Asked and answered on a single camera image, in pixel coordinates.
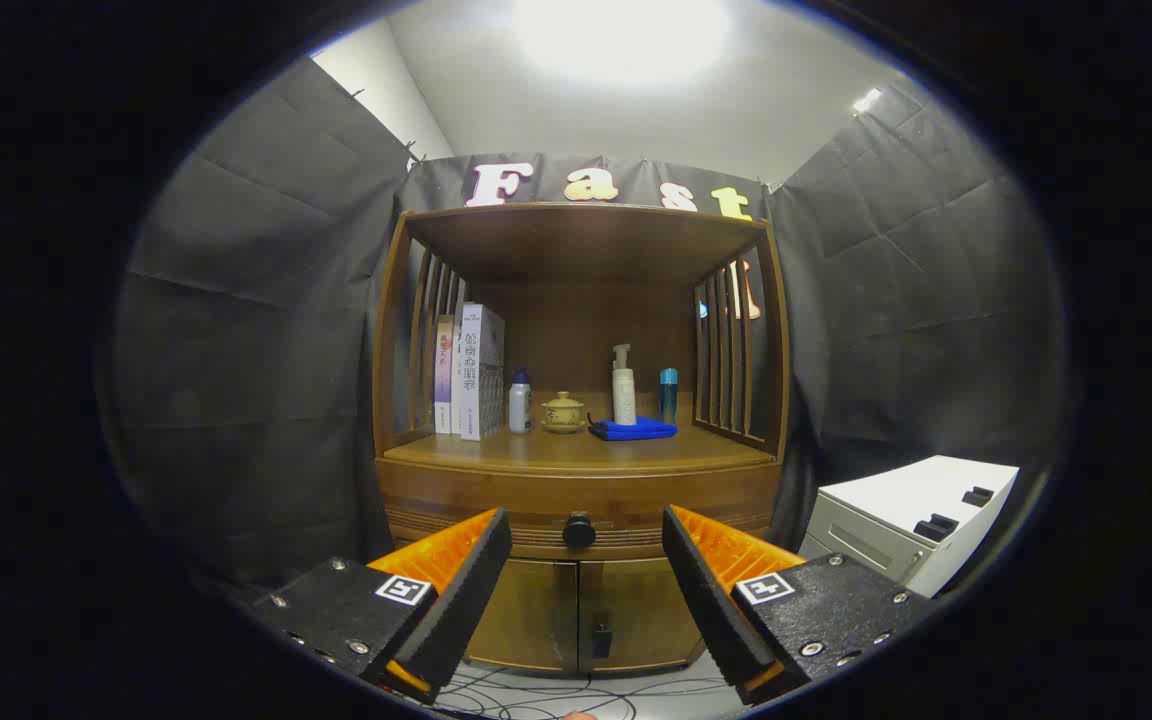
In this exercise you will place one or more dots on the black drawer knob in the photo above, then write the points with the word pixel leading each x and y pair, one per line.
pixel 579 531

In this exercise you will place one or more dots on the white bottle blue cap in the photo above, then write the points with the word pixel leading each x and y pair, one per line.
pixel 520 405

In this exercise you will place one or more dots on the brown wooden drawer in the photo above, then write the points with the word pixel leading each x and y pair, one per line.
pixel 476 495

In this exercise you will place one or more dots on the wooden countertop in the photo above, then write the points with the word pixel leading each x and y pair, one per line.
pixel 586 450

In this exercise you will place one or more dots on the yellow lidded ceramic teacup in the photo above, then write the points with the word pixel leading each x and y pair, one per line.
pixel 563 412

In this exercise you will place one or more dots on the wooden cabinet door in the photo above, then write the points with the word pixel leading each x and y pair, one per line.
pixel 641 600
pixel 536 610

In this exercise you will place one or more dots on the clear blue bottle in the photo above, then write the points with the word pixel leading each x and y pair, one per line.
pixel 669 395

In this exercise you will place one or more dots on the blue folded cloth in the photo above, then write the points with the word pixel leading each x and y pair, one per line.
pixel 636 430

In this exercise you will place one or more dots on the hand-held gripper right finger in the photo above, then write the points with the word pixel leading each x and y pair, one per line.
pixel 706 580

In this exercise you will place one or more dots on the white pump bottle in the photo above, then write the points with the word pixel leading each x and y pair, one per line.
pixel 624 395

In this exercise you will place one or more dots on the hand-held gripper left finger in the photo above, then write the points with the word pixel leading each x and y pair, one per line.
pixel 471 575

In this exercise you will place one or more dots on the thick white book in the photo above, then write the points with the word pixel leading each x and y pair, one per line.
pixel 481 370

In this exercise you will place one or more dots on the white plastic machine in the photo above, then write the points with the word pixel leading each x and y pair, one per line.
pixel 896 490

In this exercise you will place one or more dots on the thin purple book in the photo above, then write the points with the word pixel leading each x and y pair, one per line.
pixel 443 375

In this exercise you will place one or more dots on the brown wooden cabinet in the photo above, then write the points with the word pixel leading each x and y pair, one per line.
pixel 576 240

